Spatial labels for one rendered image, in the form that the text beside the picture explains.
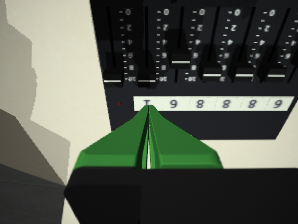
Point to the black lighting desk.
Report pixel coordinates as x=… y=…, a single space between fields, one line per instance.
x=145 y=47

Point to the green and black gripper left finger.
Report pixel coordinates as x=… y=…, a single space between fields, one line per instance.
x=121 y=147

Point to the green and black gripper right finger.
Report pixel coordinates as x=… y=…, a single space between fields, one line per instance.
x=175 y=148

